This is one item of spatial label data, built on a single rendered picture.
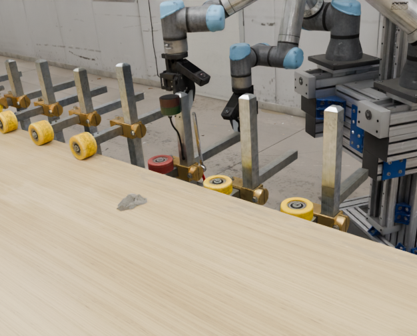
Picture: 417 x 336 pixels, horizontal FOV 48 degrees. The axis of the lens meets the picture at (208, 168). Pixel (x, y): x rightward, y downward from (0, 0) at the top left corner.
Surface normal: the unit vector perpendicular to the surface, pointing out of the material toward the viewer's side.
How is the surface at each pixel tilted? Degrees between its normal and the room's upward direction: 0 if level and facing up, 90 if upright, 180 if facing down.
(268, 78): 90
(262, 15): 90
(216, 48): 90
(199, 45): 90
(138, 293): 0
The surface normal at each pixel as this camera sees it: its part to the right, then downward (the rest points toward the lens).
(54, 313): -0.07, -0.90
